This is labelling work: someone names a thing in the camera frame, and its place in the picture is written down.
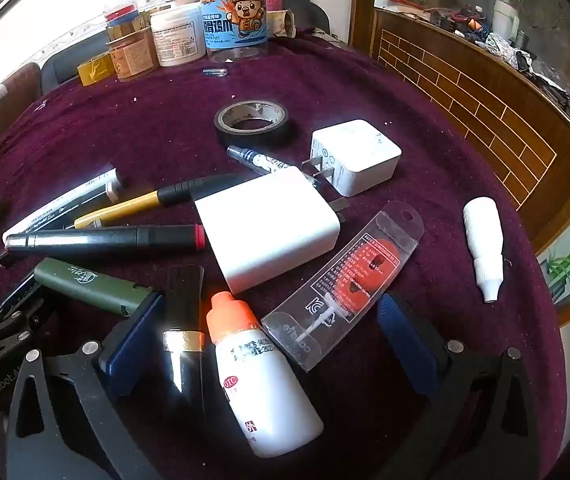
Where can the black marker with red end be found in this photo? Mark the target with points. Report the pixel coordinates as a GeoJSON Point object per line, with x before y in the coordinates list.
{"type": "Point", "coordinates": [105, 241]}

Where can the clear jar with cartoon label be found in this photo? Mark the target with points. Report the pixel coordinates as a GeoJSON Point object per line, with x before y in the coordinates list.
{"type": "Point", "coordinates": [235, 15]}

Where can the clutter heap on counter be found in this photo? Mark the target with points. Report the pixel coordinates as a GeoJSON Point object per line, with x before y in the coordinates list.
{"type": "Point", "coordinates": [530, 60]}

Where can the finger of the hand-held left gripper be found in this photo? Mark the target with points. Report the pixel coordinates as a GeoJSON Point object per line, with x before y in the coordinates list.
{"type": "Point", "coordinates": [15, 316]}

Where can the wooden brick pattern counter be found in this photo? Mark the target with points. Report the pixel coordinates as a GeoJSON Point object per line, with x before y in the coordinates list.
{"type": "Point", "coordinates": [465, 100]}

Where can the white plastic jar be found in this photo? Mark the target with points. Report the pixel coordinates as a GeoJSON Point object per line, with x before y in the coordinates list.
{"type": "Point", "coordinates": [177, 35]}

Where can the black lipstick with gold band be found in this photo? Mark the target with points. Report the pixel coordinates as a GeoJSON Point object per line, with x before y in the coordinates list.
{"type": "Point", "coordinates": [185, 310]}

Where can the paper roll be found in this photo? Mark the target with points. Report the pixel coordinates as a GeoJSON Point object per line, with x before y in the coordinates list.
{"type": "Point", "coordinates": [285, 22]}

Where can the yellow pen with black grip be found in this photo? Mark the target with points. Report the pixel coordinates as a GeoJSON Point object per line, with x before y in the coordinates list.
{"type": "Point", "coordinates": [130, 205]}

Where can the black chair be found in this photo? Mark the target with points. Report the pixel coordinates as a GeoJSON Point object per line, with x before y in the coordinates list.
{"type": "Point", "coordinates": [65, 60]}

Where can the black bag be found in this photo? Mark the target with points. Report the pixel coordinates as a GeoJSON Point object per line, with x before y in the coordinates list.
{"type": "Point", "coordinates": [310, 10]}

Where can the orange brown jar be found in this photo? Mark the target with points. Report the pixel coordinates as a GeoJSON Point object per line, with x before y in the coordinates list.
{"type": "Point", "coordinates": [132, 57]}

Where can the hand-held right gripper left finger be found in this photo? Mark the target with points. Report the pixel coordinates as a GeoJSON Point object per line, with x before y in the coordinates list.
{"type": "Point", "coordinates": [127, 342]}

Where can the white bottle with orange cap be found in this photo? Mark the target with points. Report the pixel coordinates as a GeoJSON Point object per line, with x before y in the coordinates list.
{"type": "Point", "coordinates": [260, 390]}

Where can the brown chair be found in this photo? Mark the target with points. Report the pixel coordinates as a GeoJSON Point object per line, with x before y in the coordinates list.
{"type": "Point", "coordinates": [0, 95]}

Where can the small white charger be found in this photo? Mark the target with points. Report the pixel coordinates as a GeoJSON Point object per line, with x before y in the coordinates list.
{"type": "Point", "coordinates": [360, 155]}

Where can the clear package with orange item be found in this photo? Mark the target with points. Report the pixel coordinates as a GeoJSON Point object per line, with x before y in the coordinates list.
{"type": "Point", "coordinates": [350, 280]}

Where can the small white squeeze bottle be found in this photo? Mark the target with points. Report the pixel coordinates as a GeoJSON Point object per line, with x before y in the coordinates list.
{"type": "Point", "coordinates": [485, 245]}

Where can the white marker pen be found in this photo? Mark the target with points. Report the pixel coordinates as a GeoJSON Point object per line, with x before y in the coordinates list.
{"type": "Point", "coordinates": [60, 205]}

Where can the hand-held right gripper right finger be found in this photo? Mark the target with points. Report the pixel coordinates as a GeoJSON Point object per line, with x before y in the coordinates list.
{"type": "Point", "coordinates": [407, 345]}

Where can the green lighter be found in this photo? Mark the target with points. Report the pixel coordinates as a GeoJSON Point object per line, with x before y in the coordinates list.
{"type": "Point", "coordinates": [90, 285]}

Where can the large white charger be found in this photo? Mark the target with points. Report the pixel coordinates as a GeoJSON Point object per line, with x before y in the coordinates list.
{"type": "Point", "coordinates": [265, 230]}

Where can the black tape roll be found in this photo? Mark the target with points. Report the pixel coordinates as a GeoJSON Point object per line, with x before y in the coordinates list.
{"type": "Point", "coordinates": [225, 132]}

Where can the small container with red lid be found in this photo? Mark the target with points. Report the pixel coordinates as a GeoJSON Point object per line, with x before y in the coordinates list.
{"type": "Point", "coordinates": [122, 10]}

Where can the white kettle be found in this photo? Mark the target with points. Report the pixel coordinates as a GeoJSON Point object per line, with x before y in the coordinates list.
{"type": "Point", "coordinates": [505, 17]}

